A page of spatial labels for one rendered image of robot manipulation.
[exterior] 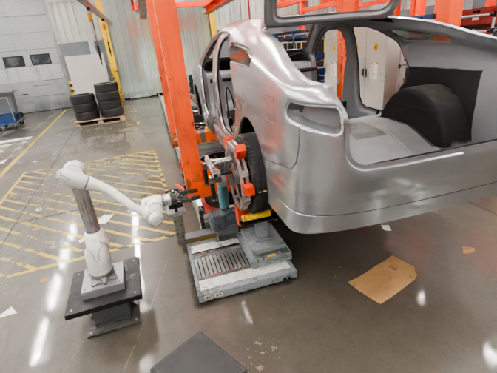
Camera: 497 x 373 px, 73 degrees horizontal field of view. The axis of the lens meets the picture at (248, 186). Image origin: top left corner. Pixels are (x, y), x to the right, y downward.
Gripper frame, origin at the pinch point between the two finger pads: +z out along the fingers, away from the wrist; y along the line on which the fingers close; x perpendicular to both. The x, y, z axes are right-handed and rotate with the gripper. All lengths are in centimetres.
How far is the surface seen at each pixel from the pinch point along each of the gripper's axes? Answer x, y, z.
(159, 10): 129, -60, -1
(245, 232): -61, -28, 40
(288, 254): -69, 9, 67
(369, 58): 45, -376, 403
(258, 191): -1.0, 15.5, 43.6
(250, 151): 27, 4, 43
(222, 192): -14.6, -24.8, 22.7
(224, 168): 17.0, 2.4, 22.6
